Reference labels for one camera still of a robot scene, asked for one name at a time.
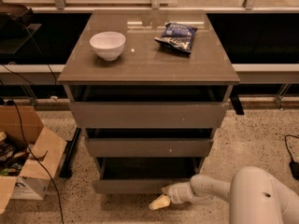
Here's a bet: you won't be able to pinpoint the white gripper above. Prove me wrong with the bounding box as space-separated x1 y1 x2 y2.
149 182 194 210

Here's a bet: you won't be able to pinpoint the grey bottom drawer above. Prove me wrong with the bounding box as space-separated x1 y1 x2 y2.
93 157 204 194

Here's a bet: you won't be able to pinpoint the grey drawer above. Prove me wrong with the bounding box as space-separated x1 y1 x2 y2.
85 128 213 158
67 85 230 130
93 157 204 194

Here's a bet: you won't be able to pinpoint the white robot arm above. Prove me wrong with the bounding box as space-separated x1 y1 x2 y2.
149 166 299 224

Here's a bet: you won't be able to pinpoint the grey middle drawer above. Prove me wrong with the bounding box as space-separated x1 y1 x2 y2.
85 128 213 158

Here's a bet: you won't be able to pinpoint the grey drawer cabinet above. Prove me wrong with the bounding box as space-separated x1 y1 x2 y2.
57 9 241 173

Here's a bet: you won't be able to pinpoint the grey top drawer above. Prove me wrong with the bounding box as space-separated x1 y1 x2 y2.
67 85 230 130

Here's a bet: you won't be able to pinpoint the black table leg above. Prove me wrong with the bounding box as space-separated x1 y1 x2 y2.
59 128 81 178

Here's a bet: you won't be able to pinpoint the open cardboard box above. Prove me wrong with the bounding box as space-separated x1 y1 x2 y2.
0 105 66 214

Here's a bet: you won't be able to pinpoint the snack packs in box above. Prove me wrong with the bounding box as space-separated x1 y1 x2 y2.
0 132 29 176

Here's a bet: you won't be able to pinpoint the white ceramic bowl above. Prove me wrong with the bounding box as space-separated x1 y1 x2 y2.
90 32 126 61

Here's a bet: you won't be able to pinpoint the blue chip bag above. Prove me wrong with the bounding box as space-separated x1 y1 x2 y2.
154 22 197 54

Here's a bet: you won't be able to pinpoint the black cable left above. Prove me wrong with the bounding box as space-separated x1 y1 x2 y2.
0 63 65 224

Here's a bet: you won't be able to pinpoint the black power adapter with cable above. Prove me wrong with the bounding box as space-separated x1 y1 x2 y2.
284 134 299 180

